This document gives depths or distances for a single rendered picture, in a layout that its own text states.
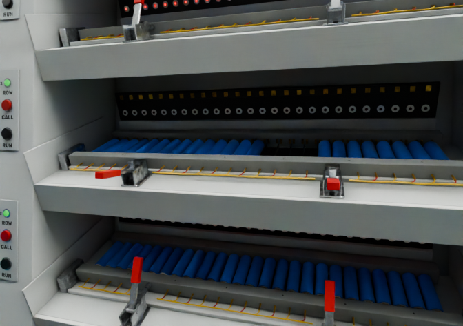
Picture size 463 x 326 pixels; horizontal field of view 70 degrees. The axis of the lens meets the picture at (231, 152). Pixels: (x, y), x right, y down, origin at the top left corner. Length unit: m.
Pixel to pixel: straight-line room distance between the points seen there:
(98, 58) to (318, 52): 0.30
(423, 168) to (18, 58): 0.58
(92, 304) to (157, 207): 0.20
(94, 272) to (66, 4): 0.44
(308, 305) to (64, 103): 0.49
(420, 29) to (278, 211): 0.25
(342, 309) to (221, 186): 0.23
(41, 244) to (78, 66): 0.28
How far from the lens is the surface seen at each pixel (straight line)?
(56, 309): 0.62
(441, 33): 0.43
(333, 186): 0.34
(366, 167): 0.44
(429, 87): 0.57
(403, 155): 0.48
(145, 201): 0.47
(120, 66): 0.50
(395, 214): 0.41
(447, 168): 0.46
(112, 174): 0.43
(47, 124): 0.59
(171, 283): 0.55
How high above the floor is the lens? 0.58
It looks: 1 degrees down
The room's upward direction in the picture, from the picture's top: 1 degrees clockwise
